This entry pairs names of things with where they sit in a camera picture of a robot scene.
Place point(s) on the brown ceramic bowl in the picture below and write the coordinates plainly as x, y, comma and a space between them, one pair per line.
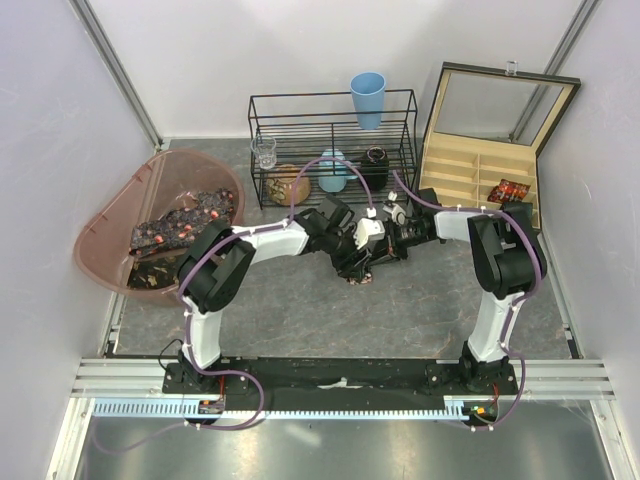
280, 186

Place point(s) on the light blue mug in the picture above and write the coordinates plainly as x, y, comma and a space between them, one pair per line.
334, 171

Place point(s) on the grey slotted cable duct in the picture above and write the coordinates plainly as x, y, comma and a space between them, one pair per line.
451, 410

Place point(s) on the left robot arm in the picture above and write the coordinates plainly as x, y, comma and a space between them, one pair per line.
212, 270

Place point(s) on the clear drinking glass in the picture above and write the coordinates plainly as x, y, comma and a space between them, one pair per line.
264, 148

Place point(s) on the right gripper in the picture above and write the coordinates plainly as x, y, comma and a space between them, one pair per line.
398, 251

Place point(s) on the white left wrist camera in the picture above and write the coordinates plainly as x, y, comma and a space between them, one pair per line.
368, 229

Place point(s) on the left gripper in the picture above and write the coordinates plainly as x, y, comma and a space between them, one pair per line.
351, 265

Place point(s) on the black floral rose tie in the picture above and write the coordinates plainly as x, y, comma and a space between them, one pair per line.
360, 278

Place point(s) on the tall blue plastic cup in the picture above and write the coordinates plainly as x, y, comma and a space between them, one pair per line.
368, 91

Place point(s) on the rolled red patterned tie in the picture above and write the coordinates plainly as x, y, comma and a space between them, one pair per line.
508, 191

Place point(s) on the black wire rack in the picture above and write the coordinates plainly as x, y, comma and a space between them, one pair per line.
306, 124

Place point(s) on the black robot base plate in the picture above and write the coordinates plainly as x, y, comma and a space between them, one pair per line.
341, 382

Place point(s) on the pink plastic basket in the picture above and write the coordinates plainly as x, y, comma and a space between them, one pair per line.
161, 184

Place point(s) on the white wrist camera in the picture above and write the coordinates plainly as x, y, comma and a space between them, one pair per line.
368, 229
394, 210

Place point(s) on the dark floral tie in basket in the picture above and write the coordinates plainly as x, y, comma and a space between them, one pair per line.
178, 228

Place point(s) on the rolled dark green tie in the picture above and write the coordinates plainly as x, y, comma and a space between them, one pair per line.
522, 207

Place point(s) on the brown paisley tie in basket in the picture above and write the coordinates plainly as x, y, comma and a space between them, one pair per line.
153, 274

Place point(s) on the wooden tie storage box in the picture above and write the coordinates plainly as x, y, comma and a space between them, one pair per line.
488, 126

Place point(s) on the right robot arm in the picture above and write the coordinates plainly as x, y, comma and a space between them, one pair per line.
508, 261

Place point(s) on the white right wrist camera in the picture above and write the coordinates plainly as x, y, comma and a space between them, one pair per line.
394, 210

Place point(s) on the black cup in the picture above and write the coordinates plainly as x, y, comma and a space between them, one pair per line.
374, 167

